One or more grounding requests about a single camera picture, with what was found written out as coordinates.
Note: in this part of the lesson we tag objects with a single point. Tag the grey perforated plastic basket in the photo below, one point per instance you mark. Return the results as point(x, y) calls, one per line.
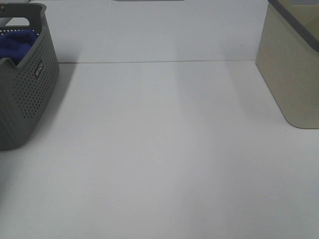
point(26, 88)

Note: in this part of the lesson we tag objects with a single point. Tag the blue microfibre towel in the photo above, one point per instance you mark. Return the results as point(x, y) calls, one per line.
point(15, 45)

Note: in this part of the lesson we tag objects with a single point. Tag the beige plastic bin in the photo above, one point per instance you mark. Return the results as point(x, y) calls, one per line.
point(288, 59)

